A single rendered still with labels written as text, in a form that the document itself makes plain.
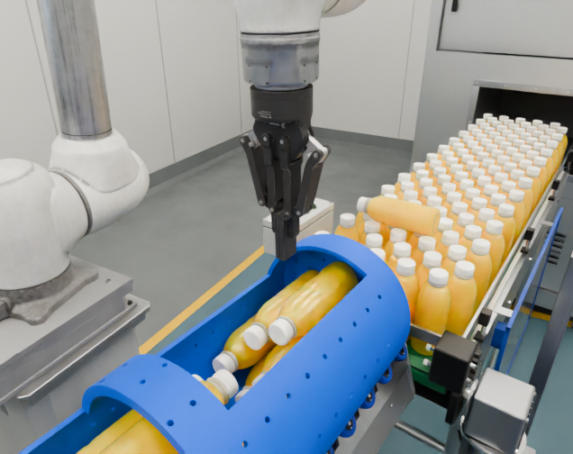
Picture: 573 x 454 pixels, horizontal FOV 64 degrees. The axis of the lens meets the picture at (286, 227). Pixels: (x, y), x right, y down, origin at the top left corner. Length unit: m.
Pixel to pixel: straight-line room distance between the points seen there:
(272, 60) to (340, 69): 4.97
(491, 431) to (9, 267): 1.03
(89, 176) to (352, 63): 4.60
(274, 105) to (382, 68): 4.79
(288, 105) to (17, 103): 3.08
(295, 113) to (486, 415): 0.82
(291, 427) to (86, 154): 0.67
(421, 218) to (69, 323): 0.79
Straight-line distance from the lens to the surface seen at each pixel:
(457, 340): 1.01
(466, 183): 1.52
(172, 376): 0.57
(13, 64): 3.52
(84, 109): 1.01
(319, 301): 0.76
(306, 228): 1.20
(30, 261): 0.97
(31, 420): 1.07
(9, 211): 0.93
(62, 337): 0.99
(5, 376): 0.95
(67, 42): 0.99
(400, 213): 1.14
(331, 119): 5.62
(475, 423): 1.17
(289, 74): 0.52
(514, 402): 1.14
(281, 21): 0.51
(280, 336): 0.73
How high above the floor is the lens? 1.63
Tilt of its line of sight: 27 degrees down
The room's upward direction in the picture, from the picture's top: straight up
